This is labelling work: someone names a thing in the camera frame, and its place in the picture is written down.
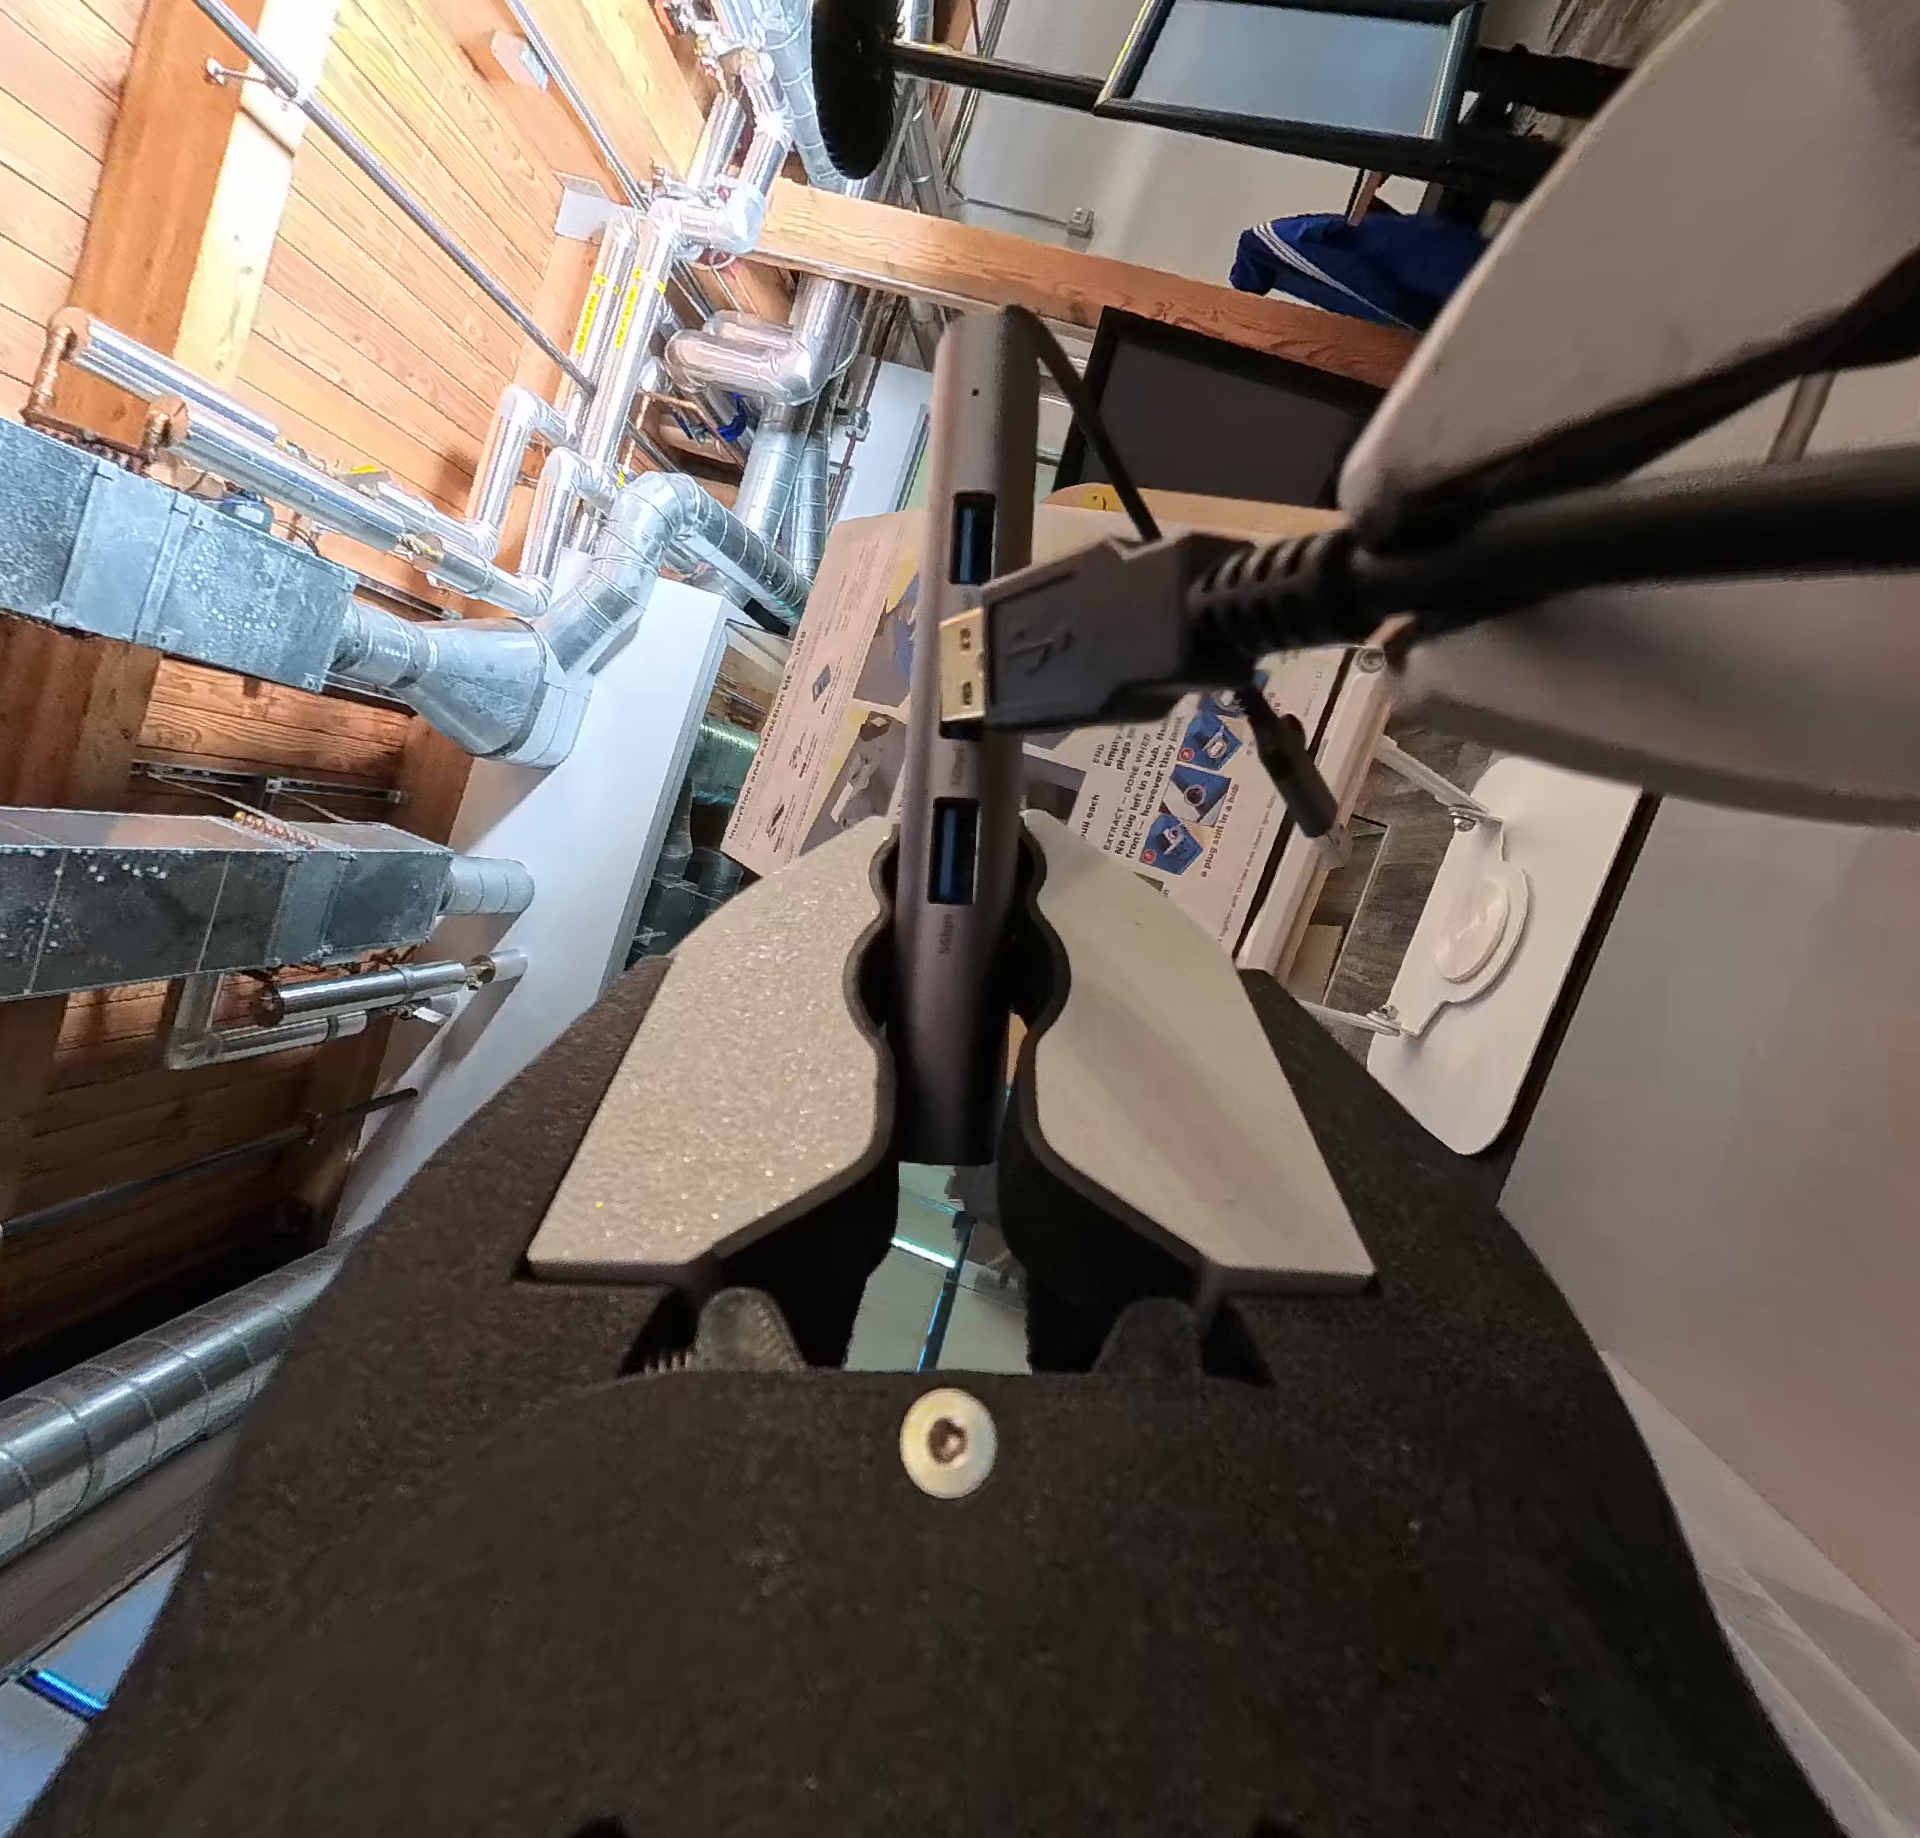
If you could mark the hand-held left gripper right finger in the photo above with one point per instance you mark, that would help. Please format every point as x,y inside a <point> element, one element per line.
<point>1200,1119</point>

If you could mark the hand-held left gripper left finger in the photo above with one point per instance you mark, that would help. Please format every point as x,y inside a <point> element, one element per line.
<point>690,1119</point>

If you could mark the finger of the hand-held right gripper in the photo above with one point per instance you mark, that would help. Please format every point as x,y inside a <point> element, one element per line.
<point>1651,190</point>
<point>1726,714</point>

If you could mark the blue jacket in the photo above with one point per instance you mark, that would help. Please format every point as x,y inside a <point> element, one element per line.
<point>1350,271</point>

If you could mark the white stand base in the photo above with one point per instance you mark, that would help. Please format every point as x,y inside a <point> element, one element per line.
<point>1500,938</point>

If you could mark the printed instruction sheet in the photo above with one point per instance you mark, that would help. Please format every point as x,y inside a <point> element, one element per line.
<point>840,638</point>

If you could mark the metal air duct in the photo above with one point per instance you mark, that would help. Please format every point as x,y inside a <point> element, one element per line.
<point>495,668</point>

